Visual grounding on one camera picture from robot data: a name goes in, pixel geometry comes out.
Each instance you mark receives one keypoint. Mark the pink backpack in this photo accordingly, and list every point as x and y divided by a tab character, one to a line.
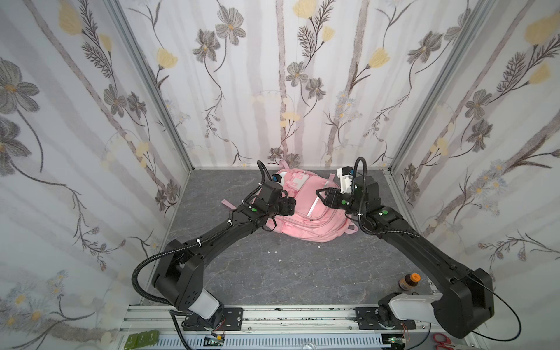
312	221

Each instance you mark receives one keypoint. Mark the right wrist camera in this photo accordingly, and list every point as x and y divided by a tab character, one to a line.
346	178

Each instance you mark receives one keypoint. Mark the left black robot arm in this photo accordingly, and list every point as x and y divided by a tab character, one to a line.
175	277

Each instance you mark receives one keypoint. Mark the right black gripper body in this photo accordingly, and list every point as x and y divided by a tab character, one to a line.
335	199

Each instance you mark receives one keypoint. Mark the white cable duct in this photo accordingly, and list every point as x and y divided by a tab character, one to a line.
288	341

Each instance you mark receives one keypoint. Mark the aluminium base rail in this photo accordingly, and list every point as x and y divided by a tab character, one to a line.
258	320

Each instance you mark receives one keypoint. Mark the red scissors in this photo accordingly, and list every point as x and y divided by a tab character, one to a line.
442	342

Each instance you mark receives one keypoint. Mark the brown bottle orange cap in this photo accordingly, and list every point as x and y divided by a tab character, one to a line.
409	281

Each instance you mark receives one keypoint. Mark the green circuit board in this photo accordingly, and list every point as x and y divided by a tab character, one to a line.
141	340

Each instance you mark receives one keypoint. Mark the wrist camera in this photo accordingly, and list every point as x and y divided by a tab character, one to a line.
346	178
278	178

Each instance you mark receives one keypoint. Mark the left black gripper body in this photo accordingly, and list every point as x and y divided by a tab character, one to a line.
284	205

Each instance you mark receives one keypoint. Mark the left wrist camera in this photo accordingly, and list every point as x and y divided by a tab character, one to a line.
278	178

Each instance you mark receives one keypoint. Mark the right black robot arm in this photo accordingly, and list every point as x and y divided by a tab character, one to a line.
466	297

